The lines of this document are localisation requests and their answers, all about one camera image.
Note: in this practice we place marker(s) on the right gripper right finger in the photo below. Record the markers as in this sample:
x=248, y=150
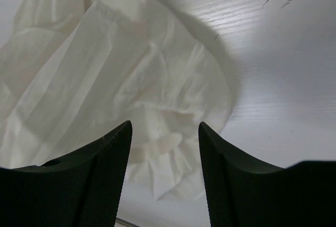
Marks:
x=242, y=190

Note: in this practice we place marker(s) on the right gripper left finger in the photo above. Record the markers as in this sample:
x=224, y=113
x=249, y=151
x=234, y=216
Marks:
x=81, y=188

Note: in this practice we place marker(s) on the white skirt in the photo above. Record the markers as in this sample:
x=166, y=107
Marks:
x=70, y=74

